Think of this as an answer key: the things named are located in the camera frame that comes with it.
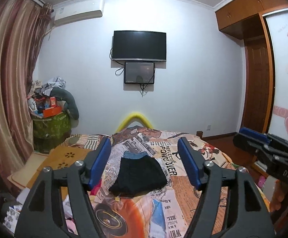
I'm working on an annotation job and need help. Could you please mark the black pants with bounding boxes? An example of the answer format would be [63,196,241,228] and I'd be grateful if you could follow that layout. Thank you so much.
[109,156,167,197]

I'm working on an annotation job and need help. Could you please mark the wooden door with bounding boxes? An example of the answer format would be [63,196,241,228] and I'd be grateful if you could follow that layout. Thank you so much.
[242,38,269,133]

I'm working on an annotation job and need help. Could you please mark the folded blue jeans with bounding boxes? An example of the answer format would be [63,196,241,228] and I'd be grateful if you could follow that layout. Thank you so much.
[123,151,148,160]

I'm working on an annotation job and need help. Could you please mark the yellow foam headboard tube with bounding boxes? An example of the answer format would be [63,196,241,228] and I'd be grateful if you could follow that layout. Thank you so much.
[116,112,154,132]

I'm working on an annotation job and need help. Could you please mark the green fabric storage bin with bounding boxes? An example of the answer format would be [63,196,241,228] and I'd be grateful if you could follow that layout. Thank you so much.
[32,112,71,154]

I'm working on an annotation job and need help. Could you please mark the printed newspaper bed blanket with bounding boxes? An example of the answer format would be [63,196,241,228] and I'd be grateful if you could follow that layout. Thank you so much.
[59,126,271,238]

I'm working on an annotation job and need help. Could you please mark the orange box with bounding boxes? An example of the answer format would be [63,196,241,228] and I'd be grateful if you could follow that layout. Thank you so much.
[43,106,62,118]

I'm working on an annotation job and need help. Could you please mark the white wardrobe door with hearts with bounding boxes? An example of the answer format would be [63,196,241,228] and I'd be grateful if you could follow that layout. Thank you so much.
[265,9,288,140]

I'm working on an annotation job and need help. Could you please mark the wooden upper cabinet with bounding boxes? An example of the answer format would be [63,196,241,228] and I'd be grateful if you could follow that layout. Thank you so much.
[215,0,288,40]

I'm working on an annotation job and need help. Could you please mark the white air conditioner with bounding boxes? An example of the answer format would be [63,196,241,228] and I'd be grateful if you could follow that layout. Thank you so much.
[54,0,105,26]

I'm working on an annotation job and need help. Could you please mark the striped pink curtain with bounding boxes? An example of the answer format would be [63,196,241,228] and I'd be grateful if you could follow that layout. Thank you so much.
[0,0,52,175]

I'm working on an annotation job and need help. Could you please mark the wooden bed post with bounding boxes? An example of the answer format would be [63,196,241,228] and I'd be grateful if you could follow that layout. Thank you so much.
[196,131,203,138]

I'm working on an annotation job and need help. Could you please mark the small wall monitor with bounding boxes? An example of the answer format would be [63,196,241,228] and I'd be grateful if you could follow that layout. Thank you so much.
[124,61,155,84]

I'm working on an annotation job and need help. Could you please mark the large wall television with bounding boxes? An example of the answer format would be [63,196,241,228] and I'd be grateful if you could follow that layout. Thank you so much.
[111,30,166,62]

